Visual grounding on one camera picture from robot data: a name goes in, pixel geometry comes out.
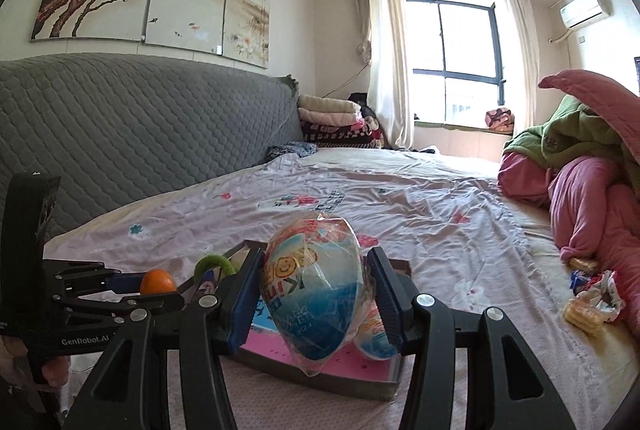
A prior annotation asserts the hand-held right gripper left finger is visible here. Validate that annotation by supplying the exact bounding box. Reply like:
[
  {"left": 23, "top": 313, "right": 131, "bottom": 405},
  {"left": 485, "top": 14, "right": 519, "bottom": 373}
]
[{"left": 60, "top": 246, "right": 267, "bottom": 430}]

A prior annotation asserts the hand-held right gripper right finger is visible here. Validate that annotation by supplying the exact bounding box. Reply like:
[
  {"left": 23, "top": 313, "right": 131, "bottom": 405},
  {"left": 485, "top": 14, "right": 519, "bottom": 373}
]
[{"left": 366, "top": 246, "right": 566, "bottom": 430}]

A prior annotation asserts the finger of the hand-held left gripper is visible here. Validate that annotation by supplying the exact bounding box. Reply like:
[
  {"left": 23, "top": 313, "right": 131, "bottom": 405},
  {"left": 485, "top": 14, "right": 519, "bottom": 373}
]
[
  {"left": 42, "top": 260, "right": 146, "bottom": 295},
  {"left": 50, "top": 291, "right": 186, "bottom": 327}
]

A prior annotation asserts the tangerine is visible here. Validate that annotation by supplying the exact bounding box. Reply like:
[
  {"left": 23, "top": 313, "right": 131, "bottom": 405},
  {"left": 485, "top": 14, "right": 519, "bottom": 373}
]
[{"left": 140, "top": 269, "right": 177, "bottom": 295}]

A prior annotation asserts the green plush ring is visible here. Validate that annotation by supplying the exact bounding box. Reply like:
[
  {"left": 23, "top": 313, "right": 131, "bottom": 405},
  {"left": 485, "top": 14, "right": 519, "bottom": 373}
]
[{"left": 194, "top": 254, "right": 238, "bottom": 283}]

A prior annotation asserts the blue toy egg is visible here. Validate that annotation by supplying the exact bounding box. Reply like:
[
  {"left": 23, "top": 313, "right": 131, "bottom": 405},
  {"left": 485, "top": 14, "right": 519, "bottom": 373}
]
[{"left": 259, "top": 210, "right": 378, "bottom": 378}]

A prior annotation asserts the grey shallow box tray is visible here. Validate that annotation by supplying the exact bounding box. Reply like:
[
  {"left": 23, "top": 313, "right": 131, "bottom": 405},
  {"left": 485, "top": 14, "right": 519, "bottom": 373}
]
[{"left": 175, "top": 240, "right": 413, "bottom": 403}]

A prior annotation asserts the person's left hand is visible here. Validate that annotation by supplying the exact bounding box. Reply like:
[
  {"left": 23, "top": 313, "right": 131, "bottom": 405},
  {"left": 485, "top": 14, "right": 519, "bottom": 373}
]
[{"left": 0, "top": 337, "right": 70, "bottom": 391}]

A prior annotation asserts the grey quilted headboard cover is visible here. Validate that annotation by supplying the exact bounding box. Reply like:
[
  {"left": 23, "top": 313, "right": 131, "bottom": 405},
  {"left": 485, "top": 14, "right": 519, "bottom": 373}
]
[{"left": 0, "top": 52, "right": 306, "bottom": 235}]

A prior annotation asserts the dark blue patterned cloth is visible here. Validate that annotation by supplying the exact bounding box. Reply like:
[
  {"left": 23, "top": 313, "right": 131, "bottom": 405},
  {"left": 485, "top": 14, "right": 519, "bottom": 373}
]
[{"left": 265, "top": 142, "right": 318, "bottom": 161}]

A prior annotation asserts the dark patterned folded blanket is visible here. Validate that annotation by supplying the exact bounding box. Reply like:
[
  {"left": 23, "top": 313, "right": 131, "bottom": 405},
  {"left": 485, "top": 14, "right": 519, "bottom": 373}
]
[{"left": 300, "top": 122, "right": 384, "bottom": 149}]

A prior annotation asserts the pink folded blanket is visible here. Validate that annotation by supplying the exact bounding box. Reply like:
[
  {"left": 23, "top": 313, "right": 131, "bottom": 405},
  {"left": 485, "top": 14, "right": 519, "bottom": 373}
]
[{"left": 298, "top": 109, "right": 367, "bottom": 129}]

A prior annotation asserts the yellow wafer pack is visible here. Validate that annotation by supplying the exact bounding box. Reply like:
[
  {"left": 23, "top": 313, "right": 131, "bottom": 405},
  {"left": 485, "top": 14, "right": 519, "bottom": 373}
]
[{"left": 564, "top": 300, "right": 604, "bottom": 337}]

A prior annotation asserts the black cloth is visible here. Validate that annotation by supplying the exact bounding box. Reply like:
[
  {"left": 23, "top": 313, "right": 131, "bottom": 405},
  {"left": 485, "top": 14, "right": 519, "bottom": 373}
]
[{"left": 348, "top": 92, "right": 383, "bottom": 131}]

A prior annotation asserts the cream folded blanket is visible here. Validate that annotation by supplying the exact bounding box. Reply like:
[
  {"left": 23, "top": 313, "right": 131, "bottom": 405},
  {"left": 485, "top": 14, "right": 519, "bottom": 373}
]
[{"left": 298, "top": 96, "right": 362, "bottom": 114}]

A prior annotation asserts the pink patterned cloth bundle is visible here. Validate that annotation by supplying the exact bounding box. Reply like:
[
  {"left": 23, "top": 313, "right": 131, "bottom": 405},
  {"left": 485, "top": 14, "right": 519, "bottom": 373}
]
[{"left": 484, "top": 108, "right": 515, "bottom": 133}]

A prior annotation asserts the patterned white wrapper bag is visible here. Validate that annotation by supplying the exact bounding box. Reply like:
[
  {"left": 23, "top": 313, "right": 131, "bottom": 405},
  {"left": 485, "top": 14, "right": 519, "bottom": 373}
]
[{"left": 575, "top": 270, "right": 627, "bottom": 323}]

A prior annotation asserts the magenta quilt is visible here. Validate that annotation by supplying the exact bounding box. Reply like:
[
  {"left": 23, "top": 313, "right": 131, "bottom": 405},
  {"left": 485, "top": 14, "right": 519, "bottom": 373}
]
[{"left": 497, "top": 152, "right": 640, "bottom": 361}]

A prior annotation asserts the cream curtain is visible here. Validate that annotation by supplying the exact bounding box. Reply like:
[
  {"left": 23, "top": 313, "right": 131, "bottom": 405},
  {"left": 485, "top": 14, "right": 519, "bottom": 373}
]
[
  {"left": 352, "top": 0, "right": 416, "bottom": 149},
  {"left": 502, "top": 0, "right": 543, "bottom": 125}
]

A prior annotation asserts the green blanket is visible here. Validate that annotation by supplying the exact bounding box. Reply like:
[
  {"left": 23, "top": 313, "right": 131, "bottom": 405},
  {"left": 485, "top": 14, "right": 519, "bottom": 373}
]
[{"left": 502, "top": 94, "right": 640, "bottom": 171}]

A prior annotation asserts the dark framed window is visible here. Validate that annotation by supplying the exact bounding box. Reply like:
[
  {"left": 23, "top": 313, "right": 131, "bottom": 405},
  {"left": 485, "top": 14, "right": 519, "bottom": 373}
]
[{"left": 405, "top": 0, "right": 503, "bottom": 128}]

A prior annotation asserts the salmon quilted mat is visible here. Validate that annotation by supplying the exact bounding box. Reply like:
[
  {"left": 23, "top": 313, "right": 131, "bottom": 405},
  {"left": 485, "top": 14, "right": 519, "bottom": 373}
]
[{"left": 539, "top": 70, "right": 640, "bottom": 205}]

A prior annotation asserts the white air conditioner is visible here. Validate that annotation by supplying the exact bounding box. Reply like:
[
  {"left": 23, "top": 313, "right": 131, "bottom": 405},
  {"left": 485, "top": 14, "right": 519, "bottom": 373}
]
[{"left": 559, "top": 0, "right": 612, "bottom": 29}]

